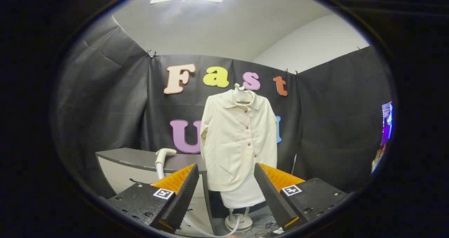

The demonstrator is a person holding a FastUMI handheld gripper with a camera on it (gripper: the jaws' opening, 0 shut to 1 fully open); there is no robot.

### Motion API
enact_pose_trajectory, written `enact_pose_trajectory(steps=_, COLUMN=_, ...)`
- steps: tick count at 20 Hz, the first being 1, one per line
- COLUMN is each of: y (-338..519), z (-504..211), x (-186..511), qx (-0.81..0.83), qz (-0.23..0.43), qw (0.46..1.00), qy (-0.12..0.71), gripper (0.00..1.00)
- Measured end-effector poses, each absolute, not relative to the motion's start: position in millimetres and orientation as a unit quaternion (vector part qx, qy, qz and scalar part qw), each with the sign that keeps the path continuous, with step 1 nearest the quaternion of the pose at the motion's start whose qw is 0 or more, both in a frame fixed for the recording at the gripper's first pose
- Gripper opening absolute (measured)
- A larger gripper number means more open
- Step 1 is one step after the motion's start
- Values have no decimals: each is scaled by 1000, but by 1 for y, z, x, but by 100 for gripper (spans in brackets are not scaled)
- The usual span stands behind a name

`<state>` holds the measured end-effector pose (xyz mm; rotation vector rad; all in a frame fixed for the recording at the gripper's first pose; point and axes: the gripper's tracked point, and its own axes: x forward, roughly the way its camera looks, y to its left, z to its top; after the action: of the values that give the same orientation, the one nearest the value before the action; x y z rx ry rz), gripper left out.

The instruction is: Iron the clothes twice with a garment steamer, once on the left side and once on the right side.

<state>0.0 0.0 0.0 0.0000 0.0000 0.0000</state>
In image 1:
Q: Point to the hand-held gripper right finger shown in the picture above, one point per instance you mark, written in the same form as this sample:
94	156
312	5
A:
273	196

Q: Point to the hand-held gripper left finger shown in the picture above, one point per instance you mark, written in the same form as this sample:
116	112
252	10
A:
182	196

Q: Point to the white garment steamer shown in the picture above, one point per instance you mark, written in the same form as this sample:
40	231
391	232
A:
161	155

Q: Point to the cream button shirt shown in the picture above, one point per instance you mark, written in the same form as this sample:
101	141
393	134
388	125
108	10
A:
235	143

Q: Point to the white mannequin stand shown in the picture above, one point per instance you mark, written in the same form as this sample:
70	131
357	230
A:
242	196

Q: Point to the colourful screen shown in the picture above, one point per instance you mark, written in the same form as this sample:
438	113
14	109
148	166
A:
387	124

